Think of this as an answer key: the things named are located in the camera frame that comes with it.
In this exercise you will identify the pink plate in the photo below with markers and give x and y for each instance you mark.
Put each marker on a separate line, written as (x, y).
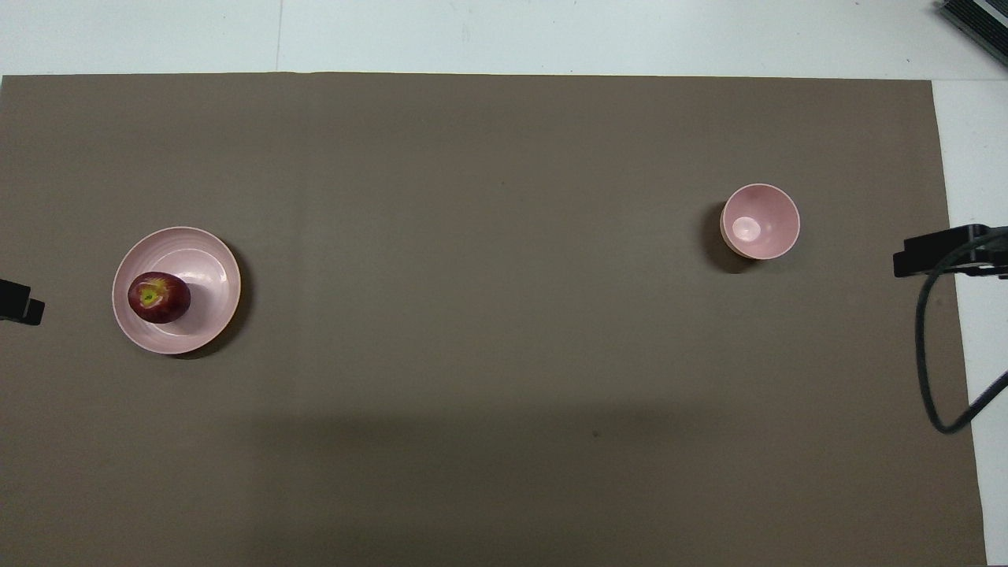
(213, 272)

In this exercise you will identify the dark grey ribbed device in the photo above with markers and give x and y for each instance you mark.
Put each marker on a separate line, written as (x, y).
(980, 17)

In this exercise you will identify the red apple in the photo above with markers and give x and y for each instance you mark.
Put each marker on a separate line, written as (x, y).
(160, 299)

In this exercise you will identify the pink bowl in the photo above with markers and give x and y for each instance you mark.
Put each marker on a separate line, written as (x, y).
(762, 224)

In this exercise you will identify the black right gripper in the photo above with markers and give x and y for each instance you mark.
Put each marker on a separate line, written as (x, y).
(988, 236)

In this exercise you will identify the brown table mat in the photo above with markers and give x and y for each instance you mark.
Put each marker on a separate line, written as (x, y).
(488, 315)

